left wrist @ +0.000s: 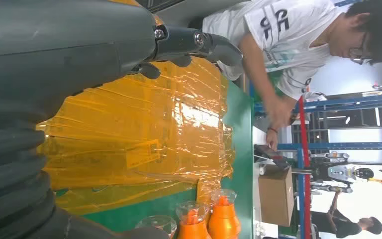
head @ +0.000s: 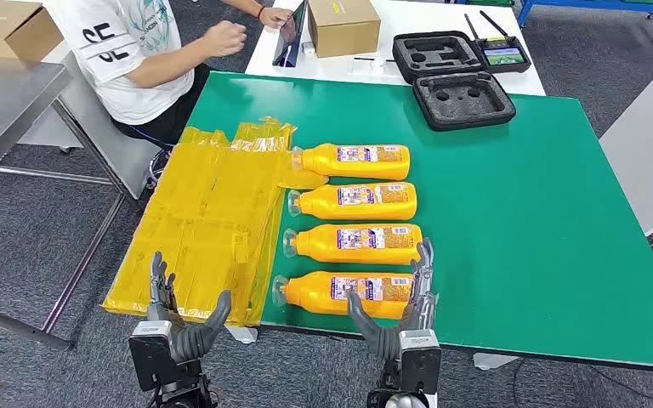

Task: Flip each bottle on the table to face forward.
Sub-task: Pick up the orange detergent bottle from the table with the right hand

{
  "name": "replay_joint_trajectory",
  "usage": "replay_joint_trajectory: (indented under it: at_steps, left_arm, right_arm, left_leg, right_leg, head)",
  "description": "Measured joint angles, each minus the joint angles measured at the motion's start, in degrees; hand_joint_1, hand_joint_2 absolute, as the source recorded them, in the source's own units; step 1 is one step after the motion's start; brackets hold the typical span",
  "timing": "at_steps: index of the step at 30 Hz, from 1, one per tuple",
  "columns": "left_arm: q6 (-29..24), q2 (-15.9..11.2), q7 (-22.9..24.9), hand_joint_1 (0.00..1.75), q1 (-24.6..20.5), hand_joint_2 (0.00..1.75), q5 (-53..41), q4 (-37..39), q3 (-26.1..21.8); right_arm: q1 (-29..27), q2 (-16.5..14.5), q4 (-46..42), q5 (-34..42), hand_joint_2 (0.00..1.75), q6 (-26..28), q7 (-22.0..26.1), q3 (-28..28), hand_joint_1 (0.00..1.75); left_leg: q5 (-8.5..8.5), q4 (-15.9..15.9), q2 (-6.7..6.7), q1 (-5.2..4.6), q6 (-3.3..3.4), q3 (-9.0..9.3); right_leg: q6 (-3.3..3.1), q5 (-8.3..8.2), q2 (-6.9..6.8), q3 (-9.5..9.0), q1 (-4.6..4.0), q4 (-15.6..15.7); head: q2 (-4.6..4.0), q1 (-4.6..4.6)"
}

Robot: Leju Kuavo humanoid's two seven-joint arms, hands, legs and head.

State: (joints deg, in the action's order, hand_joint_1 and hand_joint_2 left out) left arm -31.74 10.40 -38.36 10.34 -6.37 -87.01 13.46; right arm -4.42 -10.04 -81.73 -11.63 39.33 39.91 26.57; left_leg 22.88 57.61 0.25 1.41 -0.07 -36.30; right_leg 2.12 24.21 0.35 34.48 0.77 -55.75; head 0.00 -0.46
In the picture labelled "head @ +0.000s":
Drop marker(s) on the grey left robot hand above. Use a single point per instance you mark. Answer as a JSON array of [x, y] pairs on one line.
[[191, 340]]

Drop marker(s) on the person's left hand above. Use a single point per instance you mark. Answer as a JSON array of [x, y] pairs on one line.
[[276, 17]]

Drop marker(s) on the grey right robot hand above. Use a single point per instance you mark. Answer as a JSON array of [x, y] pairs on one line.
[[383, 338]]

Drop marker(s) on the person's right hand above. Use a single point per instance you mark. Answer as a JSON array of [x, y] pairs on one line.
[[225, 38]]

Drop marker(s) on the orange detergent bottle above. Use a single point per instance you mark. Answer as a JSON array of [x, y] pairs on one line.
[[326, 163], [321, 245], [309, 293], [321, 202]]

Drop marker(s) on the person's right forearm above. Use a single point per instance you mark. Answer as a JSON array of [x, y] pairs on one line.
[[169, 62]]

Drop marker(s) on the person's left forearm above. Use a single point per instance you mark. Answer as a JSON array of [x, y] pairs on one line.
[[242, 5]]

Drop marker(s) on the red wristband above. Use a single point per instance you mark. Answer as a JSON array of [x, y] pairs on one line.
[[260, 12]]

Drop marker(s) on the black tablet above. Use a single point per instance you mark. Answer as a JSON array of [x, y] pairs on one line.
[[287, 39]]

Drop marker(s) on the small white charger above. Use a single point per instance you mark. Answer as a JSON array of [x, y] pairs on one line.
[[308, 48]]

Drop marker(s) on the white table foot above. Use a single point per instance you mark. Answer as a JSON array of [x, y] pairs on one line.
[[492, 361], [242, 335]]

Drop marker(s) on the cardboard box with yellow mark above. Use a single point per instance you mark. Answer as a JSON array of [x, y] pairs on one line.
[[343, 28]]

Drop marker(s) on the person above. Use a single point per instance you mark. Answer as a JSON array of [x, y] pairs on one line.
[[129, 67]]

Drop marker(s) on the black pen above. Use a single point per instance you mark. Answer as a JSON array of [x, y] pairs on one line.
[[371, 59]]

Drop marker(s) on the clear plastic packet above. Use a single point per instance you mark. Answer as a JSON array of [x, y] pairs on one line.
[[380, 66]]

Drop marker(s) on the yellow plastic sheet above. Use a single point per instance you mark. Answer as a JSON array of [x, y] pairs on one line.
[[208, 225]]

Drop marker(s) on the white table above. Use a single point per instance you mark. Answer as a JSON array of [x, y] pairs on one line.
[[416, 17]]

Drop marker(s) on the grey metal panel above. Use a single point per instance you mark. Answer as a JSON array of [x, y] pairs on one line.
[[107, 152]]

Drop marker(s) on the black foam-lined case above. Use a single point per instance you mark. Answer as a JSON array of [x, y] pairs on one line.
[[461, 121]]

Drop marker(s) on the green crate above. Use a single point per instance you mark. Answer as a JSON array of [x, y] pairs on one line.
[[490, 2]]

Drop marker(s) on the plain cardboard box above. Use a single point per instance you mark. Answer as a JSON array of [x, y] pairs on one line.
[[5, 28]]

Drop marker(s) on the steel table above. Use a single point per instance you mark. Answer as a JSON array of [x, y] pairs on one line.
[[5, 101]]

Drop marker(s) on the black remote controller with antennas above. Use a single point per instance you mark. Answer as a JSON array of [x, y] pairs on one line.
[[504, 56]]

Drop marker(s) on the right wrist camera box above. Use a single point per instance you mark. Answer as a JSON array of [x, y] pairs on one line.
[[419, 363]]

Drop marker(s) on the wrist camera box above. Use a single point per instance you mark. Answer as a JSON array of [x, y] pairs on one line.
[[149, 357], [419, 363]]

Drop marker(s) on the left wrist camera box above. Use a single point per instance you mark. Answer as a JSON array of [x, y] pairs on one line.
[[149, 357]]

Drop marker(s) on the blue cart frame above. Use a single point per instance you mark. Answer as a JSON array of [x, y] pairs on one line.
[[585, 4]]

